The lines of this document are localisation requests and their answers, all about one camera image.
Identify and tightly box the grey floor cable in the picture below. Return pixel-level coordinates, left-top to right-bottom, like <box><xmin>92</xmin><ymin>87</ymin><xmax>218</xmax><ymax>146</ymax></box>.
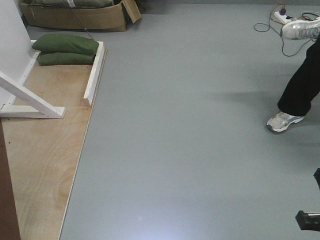
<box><xmin>254</xmin><ymin>1</ymin><xmax>320</xmax><ymax>57</ymax></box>

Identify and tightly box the large olive sack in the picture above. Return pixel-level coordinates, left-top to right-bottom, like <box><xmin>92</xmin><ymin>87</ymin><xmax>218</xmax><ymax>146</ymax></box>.
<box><xmin>30</xmin><ymin>0</ymin><xmax>115</xmax><ymax>9</ymax></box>

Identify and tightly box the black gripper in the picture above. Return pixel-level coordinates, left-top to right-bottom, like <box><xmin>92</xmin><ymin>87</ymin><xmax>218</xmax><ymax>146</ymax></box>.
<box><xmin>294</xmin><ymin>167</ymin><xmax>320</xmax><ymax>232</ymax></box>

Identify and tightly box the brown wooden door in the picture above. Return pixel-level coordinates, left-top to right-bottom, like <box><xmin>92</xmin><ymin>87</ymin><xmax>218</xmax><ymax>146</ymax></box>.
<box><xmin>0</xmin><ymin>124</ymin><xmax>21</xmax><ymax>240</ymax></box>

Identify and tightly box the steel guy wire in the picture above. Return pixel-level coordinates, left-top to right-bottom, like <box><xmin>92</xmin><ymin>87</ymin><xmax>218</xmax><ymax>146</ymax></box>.
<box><xmin>67</xmin><ymin>4</ymin><xmax>94</xmax><ymax>41</ymax></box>

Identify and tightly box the open cardboard box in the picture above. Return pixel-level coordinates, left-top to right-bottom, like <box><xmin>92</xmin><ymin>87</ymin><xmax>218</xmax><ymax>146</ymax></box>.
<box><xmin>20</xmin><ymin>0</ymin><xmax>142</xmax><ymax>32</ymax></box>

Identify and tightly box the lower far green sandbag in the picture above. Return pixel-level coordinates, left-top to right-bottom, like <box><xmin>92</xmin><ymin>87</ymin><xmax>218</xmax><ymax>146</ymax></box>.
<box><xmin>38</xmin><ymin>52</ymin><xmax>96</xmax><ymax>66</ymax></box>

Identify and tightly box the upper far green sandbag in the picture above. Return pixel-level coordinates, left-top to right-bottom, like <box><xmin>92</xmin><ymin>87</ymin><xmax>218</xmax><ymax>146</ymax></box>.
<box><xmin>32</xmin><ymin>33</ymin><xmax>99</xmax><ymax>55</ymax></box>

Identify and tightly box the white wooden door frame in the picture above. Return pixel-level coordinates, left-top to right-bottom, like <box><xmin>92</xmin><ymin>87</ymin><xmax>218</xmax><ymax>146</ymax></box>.
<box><xmin>0</xmin><ymin>0</ymin><xmax>105</xmax><ymax>119</ymax></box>

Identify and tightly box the green sandbag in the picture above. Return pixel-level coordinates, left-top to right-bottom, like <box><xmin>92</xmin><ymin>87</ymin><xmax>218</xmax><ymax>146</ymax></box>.
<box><xmin>32</xmin><ymin>33</ymin><xmax>99</xmax><ymax>55</ymax></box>
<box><xmin>38</xmin><ymin>52</ymin><xmax>96</xmax><ymax>66</ymax></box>

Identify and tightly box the white power strip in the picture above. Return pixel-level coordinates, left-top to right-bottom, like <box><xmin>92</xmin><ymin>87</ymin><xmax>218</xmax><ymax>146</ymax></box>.
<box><xmin>273</xmin><ymin>11</ymin><xmax>296</xmax><ymax>24</ymax></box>

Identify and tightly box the seated person white shirt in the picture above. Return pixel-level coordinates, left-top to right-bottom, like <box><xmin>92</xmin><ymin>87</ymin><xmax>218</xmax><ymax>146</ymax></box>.
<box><xmin>266</xmin><ymin>18</ymin><xmax>320</xmax><ymax>133</ymax></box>

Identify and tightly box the plywood base platform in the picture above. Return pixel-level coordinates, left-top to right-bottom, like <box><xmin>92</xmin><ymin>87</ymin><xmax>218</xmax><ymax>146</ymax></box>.
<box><xmin>2</xmin><ymin>48</ymin><xmax>107</xmax><ymax>240</ymax></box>

